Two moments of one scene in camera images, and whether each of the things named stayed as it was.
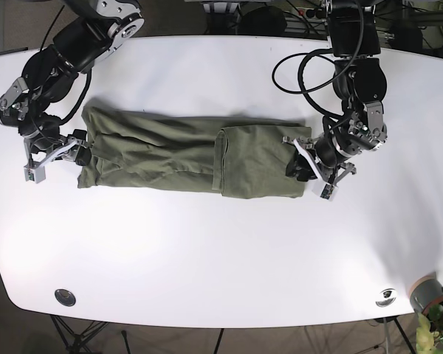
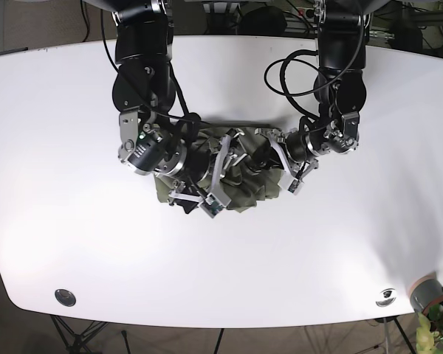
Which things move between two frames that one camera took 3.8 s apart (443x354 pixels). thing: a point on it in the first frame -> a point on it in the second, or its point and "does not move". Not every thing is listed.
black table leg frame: x=74 y=342 does not move
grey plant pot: x=427 y=292 does not move
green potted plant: x=438 y=333 does not move
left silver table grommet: x=65 y=296 does not move
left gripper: x=41 y=150 -> x=209 y=161
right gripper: x=323 y=155 -> x=294 y=150
